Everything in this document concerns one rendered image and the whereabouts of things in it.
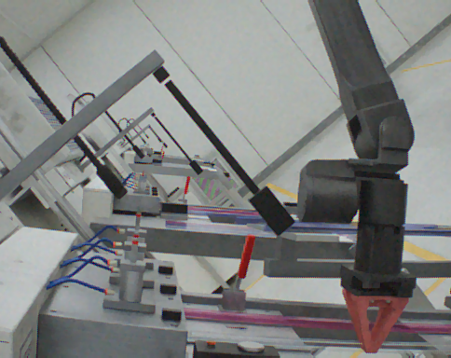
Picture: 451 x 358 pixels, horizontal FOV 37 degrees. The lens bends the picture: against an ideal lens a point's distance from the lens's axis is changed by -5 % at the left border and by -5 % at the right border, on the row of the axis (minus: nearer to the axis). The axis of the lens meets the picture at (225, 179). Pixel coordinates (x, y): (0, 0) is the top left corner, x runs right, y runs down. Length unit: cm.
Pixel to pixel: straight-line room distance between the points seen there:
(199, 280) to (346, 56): 464
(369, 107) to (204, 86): 763
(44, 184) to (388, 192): 108
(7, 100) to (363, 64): 122
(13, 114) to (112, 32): 664
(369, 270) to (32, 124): 123
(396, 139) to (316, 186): 11
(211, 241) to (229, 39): 683
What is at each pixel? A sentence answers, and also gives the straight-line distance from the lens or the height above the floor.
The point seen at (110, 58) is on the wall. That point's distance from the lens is 843.
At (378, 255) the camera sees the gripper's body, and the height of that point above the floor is 103.
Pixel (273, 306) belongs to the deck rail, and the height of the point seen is 100.
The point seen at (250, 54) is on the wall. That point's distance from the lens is 851.
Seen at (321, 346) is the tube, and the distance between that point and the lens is 82.
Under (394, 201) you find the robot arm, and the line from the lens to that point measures 80.
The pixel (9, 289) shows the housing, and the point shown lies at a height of 127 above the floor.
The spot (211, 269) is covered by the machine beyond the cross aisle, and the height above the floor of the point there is 20.
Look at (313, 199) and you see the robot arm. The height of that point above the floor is 113.
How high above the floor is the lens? 129
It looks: 7 degrees down
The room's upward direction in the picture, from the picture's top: 39 degrees counter-clockwise
